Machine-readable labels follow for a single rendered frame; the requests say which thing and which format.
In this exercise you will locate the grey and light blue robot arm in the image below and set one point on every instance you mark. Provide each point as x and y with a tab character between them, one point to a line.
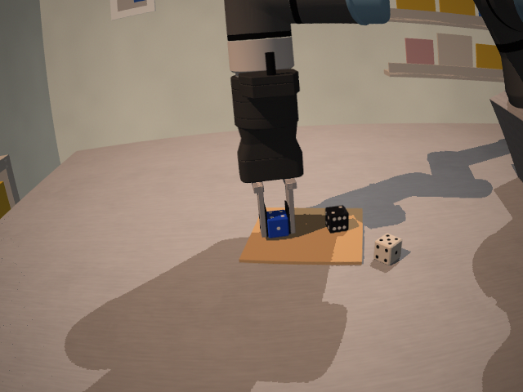
258	19

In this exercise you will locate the orange flat mat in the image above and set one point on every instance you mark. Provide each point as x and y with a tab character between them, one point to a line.
312	244

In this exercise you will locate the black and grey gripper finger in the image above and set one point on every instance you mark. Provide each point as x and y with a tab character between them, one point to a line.
258	188
290	184

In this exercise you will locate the blue die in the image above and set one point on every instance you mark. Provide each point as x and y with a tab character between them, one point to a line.
277	222

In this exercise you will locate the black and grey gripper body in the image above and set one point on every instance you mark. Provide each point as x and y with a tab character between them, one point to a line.
265	98

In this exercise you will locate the white die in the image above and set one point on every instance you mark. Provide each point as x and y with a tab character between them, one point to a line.
387	249

